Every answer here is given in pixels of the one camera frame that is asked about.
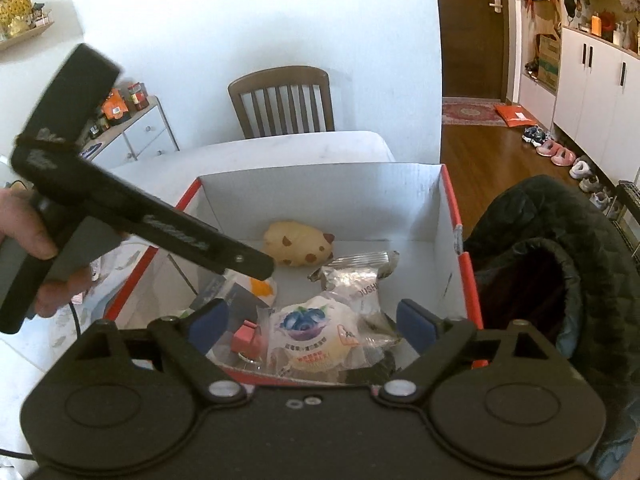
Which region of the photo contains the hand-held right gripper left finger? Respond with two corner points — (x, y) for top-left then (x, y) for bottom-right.
(64, 298), (248, 407)

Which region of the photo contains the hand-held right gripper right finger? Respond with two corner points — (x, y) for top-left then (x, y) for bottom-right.
(377, 298), (566, 406)

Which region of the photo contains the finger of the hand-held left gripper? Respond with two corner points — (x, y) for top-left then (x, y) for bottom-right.
(215, 230), (276, 282)

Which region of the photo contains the small pink box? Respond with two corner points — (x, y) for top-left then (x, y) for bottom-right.
(230, 319), (269, 362)

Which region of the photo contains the tan spotted squishy toy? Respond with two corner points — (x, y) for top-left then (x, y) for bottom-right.
(263, 218), (335, 268)

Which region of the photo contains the clear packet with white pastry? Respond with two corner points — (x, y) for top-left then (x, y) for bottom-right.
(306, 251), (402, 313)

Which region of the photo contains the blueberry pastry packet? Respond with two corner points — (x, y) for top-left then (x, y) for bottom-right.
(266, 294), (362, 377)

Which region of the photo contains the red cardboard shoebox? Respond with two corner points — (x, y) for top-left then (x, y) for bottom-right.
(102, 161), (484, 387)

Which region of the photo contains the white marble desktop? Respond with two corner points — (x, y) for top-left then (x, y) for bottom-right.
(0, 130), (397, 401)

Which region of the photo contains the person's left hand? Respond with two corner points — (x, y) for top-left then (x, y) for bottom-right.
(0, 187), (97, 319)

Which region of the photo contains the white drawer cabinet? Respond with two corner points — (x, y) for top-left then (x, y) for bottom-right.
(75, 95), (181, 169)

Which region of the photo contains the orange snack bag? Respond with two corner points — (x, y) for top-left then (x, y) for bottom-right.
(101, 88), (132, 127)

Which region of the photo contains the red lidded jar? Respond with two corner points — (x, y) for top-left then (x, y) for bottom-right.
(127, 81), (150, 111)

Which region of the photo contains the wooden chair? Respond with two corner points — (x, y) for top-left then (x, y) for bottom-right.
(227, 66), (336, 140)

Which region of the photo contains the black quilted jacket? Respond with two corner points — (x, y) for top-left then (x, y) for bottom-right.
(462, 174), (640, 480)

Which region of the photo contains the yellow decoration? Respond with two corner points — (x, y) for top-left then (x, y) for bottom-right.
(0, 0), (32, 37)

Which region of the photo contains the patterned red rug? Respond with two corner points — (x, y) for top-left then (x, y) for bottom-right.
(442, 100), (507, 127)

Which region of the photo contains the row of shoes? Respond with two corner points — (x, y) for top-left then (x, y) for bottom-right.
(521, 124), (625, 217)

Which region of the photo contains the orange parcel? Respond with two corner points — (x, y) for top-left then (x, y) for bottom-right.
(494, 103), (537, 129)

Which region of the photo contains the brown door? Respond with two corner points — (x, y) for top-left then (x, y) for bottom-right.
(434, 0), (512, 102)

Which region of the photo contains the white cabinet unit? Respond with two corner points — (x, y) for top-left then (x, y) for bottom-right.
(516, 0), (640, 187)

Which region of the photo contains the green print cardboard box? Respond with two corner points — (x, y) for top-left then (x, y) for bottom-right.
(536, 33), (562, 92)

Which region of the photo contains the wooden wall shelf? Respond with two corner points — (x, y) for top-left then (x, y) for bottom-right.
(0, 19), (56, 52)

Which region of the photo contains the black cable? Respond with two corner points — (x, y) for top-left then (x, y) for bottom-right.
(0, 441), (36, 461)

